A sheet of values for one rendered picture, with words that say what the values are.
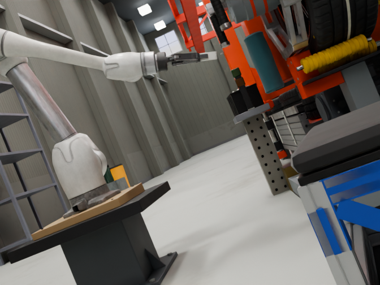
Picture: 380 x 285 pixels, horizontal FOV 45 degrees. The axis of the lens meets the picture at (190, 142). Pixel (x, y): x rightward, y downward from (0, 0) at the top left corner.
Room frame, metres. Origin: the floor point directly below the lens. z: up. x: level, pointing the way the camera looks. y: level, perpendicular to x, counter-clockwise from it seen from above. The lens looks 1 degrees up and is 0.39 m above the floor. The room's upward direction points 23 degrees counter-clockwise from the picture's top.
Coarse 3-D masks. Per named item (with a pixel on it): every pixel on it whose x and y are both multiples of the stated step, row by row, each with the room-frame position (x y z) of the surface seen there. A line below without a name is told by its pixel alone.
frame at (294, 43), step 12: (288, 0) 1.57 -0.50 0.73; (300, 0) 1.58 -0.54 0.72; (288, 12) 1.61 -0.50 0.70; (300, 12) 1.62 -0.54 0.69; (264, 24) 2.09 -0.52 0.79; (276, 24) 2.06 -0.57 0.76; (288, 24) 1.64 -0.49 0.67; (300, 24) 1.65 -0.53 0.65; (276, 36) 2.01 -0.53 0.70; (288, 36) 1.71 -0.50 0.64; (300, 36) 1.71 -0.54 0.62; (288, 48) 1.79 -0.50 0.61; (300, 48) 1.72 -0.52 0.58
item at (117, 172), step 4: (120, 164) 8.94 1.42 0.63; (112, 168) 8.82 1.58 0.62; (116, 168) 8.85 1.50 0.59; (120, 168) 8.91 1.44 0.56; (112, 172) 8.82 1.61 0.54; (116, 172) 8.84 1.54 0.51; (120, 172) 8.88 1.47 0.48; (124, 172) 8.99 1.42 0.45; (116, 176) 8.83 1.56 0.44; (120, 176) 8.86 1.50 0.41; (124, 176) 8.93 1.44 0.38; (128, 184) 8.97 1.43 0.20
